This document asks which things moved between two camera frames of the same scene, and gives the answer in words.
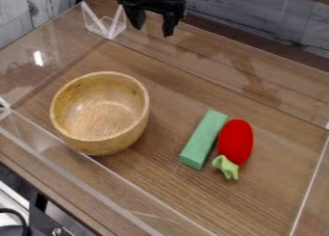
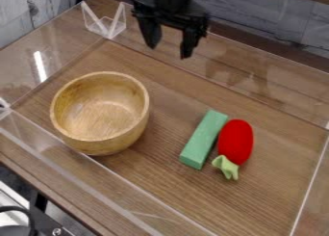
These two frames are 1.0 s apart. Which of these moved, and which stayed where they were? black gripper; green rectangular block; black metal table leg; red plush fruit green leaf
Moved: black gripper
Stayed: red plush fruit green leaf; black metal table leg; green rectangular block
